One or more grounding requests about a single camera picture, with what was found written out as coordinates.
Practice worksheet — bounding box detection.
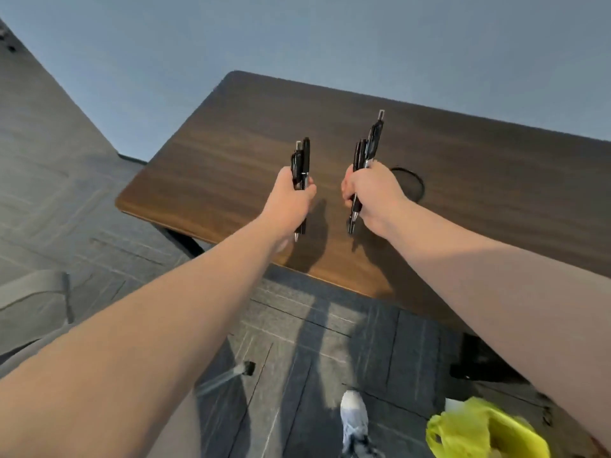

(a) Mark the person's left hand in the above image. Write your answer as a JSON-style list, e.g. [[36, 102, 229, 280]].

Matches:
[[260, 165, 318, 244]]

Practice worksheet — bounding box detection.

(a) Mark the person's right hand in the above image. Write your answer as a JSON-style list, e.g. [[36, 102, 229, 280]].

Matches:
[[341, 160, 411, 240]]

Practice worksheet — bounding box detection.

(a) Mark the black click pen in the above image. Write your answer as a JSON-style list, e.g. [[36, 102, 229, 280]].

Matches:
[[290, 140, 304, 244], [347, 109, 386, 236]]

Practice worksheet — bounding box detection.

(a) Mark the grey office chair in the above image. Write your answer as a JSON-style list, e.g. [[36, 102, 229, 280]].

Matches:
[[0, 269, 204, 458]]

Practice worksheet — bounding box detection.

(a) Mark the person's right forearm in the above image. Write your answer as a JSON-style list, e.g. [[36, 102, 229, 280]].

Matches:
[[381, 200, 611, 454]]

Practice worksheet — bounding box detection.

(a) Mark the person's left forearm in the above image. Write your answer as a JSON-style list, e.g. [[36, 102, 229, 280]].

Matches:
[[0, 216, 290, 458]]

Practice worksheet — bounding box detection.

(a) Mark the brown wooden desk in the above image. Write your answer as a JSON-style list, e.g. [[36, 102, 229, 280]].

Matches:
[[114, 69, 611, 335]]

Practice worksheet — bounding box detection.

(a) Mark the black mesh pen holder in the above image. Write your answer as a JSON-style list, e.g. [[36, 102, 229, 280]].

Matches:
[[389, 167, 426, 205]]

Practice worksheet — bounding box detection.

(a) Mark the white base leg with caster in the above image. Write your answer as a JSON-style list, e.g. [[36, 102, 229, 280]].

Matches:
[[194, 359, 256, 398]]

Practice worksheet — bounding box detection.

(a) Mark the white sneaker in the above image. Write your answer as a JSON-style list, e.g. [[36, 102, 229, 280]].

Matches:
[[339, 389, 385, 458]]

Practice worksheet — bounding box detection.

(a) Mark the yellow trash bag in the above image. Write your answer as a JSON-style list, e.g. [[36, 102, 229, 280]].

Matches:
[[425, 396, 552, 458]]

